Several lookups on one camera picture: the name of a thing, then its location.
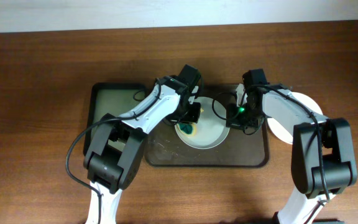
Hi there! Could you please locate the grey plate with red stain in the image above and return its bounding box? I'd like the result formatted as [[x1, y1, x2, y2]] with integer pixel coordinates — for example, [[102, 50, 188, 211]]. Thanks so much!
[[175, 96, 230, 149]]

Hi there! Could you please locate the yellow green sponge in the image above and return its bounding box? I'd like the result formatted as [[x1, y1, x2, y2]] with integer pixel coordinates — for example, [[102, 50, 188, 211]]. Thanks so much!
[[178, 123, 196, 136]]

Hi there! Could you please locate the dark brown serving tray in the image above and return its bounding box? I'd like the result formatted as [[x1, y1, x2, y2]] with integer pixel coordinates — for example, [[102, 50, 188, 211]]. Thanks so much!
[[143, 83, 270, 168]]

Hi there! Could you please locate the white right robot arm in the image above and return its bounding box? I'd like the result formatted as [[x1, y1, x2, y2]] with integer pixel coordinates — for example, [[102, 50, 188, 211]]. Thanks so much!
[[226, 69, 358, 224]]

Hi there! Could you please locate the cream white plate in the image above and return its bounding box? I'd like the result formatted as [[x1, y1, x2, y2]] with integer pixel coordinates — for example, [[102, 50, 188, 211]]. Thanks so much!
[[267, 92, 323, 144]]

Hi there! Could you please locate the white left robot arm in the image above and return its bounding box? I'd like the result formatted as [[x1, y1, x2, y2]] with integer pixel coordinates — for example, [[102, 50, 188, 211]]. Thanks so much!
[[83, 65, 203, 223]]

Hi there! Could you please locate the black tray with water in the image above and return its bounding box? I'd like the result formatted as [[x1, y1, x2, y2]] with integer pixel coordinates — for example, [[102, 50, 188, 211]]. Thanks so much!
[[83, 82, 147, 156]]

